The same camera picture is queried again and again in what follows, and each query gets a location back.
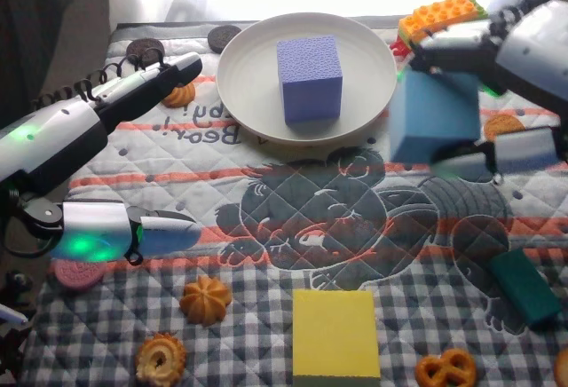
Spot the swirl butter cookie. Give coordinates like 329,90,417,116
179,274,233,327
160,83,197,108

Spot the pretzel shaped cookie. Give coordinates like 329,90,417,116
414,348,478,387

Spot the golden cookie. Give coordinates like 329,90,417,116
553,347,568,387

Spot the grey quilt with bear print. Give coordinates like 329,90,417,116
20,14,568,387

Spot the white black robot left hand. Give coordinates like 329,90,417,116
0,51,204,267

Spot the dark chocolate sandwich cookie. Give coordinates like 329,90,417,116
207,25,243,54
126,38,166,63

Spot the pink sandwich cookie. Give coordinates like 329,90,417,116
53,257,107,293

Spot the blue cube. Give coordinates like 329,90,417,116
389,69,483,167

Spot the purple textured cube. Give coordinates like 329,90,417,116
275,35,344,129

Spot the orange green red brick train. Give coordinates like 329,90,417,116
390,0,489,59

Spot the yellow block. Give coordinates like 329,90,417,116
291,289,382,387

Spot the round tan biscuit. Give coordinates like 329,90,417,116
483,114,527,143

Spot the white round plate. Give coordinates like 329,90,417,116
216,12,398,145

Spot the ring butter cookie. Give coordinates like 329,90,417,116
135,333,187,384

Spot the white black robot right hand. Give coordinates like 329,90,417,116
407,0,568,184

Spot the teal rectangular block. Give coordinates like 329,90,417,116
489,248,563,329

